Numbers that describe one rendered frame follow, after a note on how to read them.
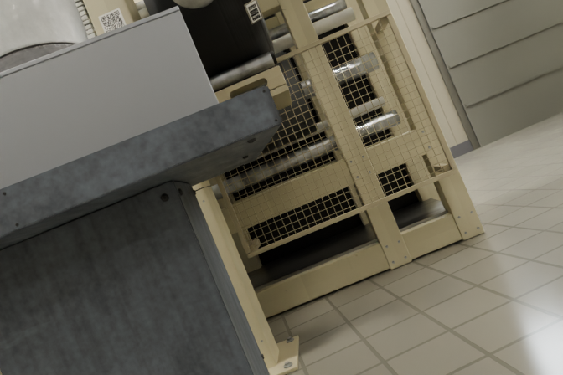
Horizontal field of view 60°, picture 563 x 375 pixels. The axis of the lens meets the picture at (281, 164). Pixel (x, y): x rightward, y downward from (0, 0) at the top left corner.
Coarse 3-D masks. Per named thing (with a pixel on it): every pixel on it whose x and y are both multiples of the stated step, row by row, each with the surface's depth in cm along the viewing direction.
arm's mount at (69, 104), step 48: (96, 48) 53; (144, 48) 54; (192, 48) 54; (0, 96) 52; (48, 96) 52; (96, 96) 53; (144, 96) 53; (192, 96) 54; (0, 144) 51; (48, 144) 52; (96, 144) 52
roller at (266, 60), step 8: (264, 56) 145; (272, 56) 145; (240, 64) 146; (248, 64) 145; (256, 64) 145; (264, 64) 145; (272, 64) 146; (224, 72) 146; (232, 72) 146; (240, 72) 145; (248, 72) 146; (256, 72) 147; (216, 80) 146; (224, 80) 146; (232, 80) 146; (216, 88) 147
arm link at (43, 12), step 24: (0, 0) 60; (24, 0) 61; (48, 0) 63; (72, 0) 69; (0, 24) 60; (24, 24) 61; (48, 24) 62; (72, 24) 65; (0, 48) 60; (24, 48) 60
